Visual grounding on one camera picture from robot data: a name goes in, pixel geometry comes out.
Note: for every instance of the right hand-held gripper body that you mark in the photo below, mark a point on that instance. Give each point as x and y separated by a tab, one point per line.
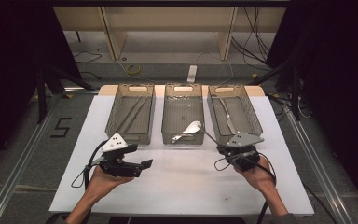
242	149

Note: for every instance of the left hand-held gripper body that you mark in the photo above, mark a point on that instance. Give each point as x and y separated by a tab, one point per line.
119	166

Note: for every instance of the translucent grey plastic bin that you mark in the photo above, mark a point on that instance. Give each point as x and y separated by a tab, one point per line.
245	115
183	109
132	116

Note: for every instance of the metal table knife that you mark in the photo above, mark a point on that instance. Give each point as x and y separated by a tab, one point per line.
228	116

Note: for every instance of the white ceramic spoon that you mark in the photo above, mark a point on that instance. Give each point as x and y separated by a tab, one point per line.
192	127

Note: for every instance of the person's left hand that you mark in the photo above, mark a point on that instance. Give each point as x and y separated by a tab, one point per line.
105	182

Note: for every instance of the person's right hand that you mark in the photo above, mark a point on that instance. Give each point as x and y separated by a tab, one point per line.
258	179

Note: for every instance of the black metal stand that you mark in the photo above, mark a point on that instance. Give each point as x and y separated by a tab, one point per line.
295	93

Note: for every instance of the white power strip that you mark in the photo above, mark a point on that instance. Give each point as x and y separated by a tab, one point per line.
192	74

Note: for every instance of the black tripod stand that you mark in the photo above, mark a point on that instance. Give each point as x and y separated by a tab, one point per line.
43	93

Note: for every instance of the beige wooden shelf unit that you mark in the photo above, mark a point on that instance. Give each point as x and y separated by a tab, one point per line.
167	18

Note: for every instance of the long metal floor rail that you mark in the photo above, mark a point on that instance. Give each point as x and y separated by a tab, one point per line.
18	165
320	165

